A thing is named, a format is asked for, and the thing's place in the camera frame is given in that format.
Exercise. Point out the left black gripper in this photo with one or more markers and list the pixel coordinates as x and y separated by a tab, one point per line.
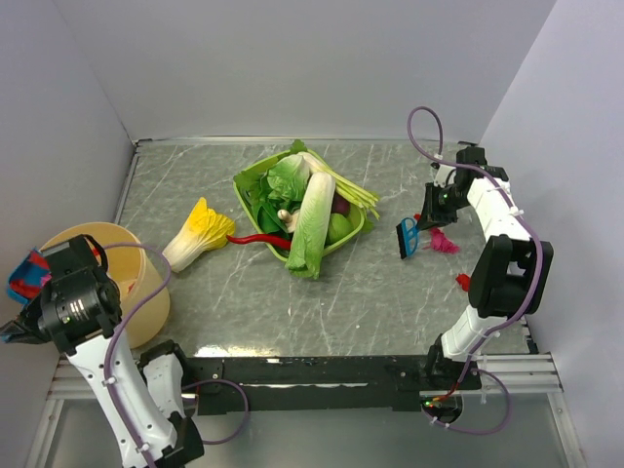
23	328

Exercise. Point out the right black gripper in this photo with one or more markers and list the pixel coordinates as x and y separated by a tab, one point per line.
432	216

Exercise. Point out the blue hand brush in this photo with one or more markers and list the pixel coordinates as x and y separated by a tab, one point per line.
407	234

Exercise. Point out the blue dustpan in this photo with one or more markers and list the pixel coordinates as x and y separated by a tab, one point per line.
24	278

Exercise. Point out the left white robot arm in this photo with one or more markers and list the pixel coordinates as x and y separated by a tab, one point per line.
78	309

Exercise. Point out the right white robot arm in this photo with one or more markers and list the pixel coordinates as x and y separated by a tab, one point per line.
510	275

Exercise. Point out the pink paper scrap upper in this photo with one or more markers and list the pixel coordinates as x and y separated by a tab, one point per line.
439	242

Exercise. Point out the red paper strip right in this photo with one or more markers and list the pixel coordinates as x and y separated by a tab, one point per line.
29	287

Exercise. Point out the green onion stalks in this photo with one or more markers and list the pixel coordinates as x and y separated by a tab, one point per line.
350	191

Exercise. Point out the green round fruit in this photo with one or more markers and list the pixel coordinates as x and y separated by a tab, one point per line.
339	227

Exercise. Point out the purple onion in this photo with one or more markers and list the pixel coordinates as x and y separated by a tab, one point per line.
340	205

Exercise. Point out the beige plastic bucket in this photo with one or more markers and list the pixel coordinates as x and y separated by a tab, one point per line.
135	275

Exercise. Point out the long green white cabbage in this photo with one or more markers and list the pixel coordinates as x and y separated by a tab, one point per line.
309	238

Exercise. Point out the green plastic basket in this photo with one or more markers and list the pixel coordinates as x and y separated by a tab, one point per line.
348	234

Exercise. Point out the beige mushroom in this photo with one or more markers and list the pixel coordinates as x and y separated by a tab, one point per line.
288	219

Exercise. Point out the green leafy lettuce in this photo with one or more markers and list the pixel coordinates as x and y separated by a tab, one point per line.
279	184

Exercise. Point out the red chili pepper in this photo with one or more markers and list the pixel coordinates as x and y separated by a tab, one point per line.
271	240

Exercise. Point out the yellow napa cabbage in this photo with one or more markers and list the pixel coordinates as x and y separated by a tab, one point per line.
204	230

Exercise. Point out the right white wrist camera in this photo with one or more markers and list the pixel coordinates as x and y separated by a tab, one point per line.
445	173

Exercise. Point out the black base frame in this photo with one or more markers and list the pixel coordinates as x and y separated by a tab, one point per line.
395	382

